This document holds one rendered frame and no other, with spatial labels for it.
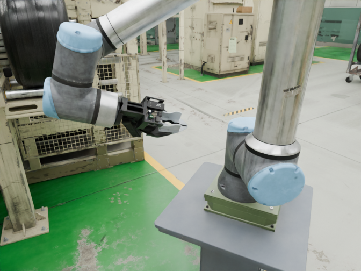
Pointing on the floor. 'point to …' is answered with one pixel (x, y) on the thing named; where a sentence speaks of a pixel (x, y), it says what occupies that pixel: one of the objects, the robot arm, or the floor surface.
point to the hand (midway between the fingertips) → (181, 126)
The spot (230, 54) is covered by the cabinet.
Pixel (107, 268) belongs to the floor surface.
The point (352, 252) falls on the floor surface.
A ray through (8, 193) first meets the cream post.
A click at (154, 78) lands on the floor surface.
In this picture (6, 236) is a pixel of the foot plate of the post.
